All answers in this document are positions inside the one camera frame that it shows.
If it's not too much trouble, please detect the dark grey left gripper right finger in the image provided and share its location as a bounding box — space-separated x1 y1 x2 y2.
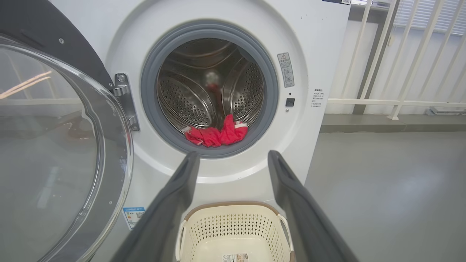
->
268 150 359 262

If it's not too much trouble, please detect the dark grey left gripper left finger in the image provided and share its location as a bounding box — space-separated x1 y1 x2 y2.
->
110 151 200 262

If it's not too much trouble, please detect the red cloth garment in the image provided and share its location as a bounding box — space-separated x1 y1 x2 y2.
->
185 114 248 148

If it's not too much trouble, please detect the round black glass washer door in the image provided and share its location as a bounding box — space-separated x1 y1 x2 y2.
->
0 0 134 262

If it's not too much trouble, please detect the cream perforated laundry basket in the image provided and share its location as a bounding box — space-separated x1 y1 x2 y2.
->
175 201 295 262

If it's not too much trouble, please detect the metal washer door hinge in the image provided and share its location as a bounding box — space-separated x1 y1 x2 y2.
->
114 73 140 132

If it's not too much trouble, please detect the white front-load washing machine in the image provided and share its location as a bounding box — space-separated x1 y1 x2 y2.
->
47 0 352 262

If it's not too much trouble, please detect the blue energy label sticker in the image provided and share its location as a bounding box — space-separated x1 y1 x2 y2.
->
123 207 146 230

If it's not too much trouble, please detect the white metal railing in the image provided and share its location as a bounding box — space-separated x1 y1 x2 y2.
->
326 0 466 120

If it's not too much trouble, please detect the grey warning sticker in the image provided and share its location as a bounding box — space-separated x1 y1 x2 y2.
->
277 52 295 88

